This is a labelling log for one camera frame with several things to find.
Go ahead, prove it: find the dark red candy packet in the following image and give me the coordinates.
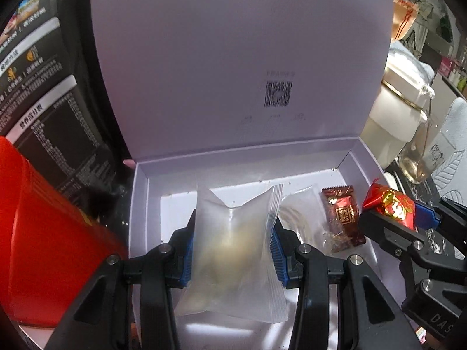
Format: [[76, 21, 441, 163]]
[[320, 185, 367, 254]]

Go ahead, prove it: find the clear drinking glass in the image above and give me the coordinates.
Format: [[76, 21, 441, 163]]
[[396, 117, 444, 184]]

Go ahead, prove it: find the clear plastic snack packet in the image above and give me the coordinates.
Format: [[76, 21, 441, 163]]
[[279, 186, 349, 255]]

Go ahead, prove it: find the cream white kettle jar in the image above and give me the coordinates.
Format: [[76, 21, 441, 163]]
[[361, 52, 435, 168]]

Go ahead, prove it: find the red box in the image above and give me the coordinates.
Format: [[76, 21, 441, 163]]
[[1, 138, 128, 327]]

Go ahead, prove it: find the translucent white snack packet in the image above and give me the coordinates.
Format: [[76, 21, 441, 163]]
[[175, 185, 288, 324]]

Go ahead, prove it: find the black printed package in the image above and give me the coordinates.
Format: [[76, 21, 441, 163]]
[[0, 0, 121, 205]]

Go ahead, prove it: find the bright red candy packet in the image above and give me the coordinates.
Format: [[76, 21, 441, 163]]
[[362, 179, 416, 231]]

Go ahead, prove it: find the near leaf-pattern chair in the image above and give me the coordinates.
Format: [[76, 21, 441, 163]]
[[431, 98, 466, 205]]

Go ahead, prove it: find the lavender gift box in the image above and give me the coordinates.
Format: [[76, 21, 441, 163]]
[[89, 0, 415, 350]]

